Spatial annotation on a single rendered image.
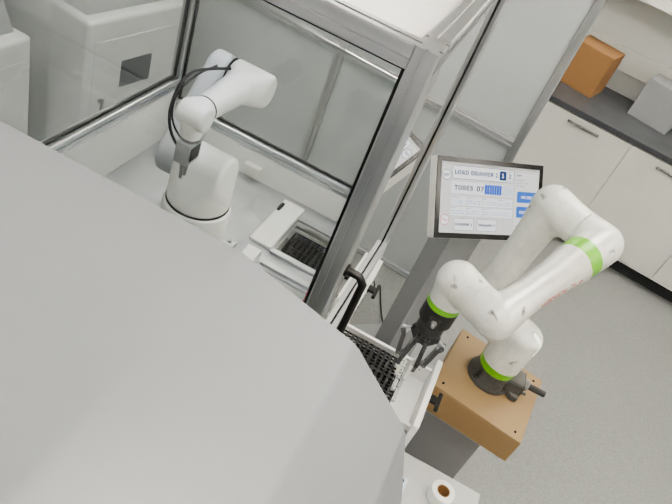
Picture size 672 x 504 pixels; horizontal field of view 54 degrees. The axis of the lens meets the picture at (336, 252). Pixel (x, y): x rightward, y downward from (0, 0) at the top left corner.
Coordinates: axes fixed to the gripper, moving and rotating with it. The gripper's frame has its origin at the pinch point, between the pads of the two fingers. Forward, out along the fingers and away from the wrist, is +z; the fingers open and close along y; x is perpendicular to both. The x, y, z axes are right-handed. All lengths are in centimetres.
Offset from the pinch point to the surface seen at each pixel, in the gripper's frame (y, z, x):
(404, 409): 6.6, 16.8, 1.3
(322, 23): -41, -95, -43
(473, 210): 0, -4, 90
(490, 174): -1, -15, 101
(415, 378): 6.2, 16.8, 15.1
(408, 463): 14.6, 24.4, -9.4
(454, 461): 33, 46, 18
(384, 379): -3.0, 10.5, 2.0
